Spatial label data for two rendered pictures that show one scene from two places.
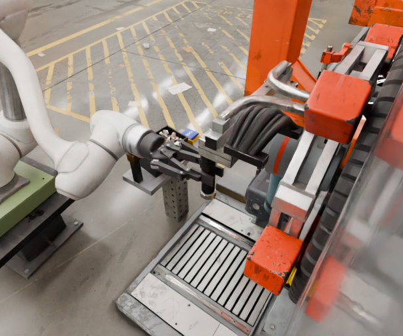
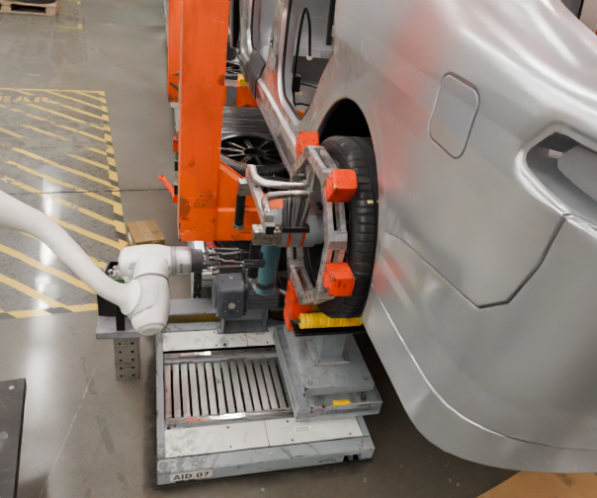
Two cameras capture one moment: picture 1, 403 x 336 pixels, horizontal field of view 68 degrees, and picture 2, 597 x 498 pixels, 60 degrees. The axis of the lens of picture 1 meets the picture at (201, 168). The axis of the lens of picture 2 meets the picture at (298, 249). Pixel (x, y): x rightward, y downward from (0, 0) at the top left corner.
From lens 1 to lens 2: 117 cm
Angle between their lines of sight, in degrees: 43
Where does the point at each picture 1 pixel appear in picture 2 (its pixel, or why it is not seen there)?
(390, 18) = not seen: hidden behind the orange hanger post
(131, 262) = (125, 444)
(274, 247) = (339, 270)
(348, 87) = (347, 174)
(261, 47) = (194, 155)
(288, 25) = (217, 133)
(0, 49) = (30, 216)
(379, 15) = not seen: hidden behind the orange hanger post
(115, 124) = (157, 253)
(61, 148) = (131, 289)
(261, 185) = (229, 284)
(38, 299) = not seen: outside the picture
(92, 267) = (83, 478)
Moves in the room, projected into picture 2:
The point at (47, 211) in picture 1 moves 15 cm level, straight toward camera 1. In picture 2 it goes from (9, 429) to (57, 436)
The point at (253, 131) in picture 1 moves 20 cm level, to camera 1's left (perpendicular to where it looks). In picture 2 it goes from (298, 211) to (250, 230)
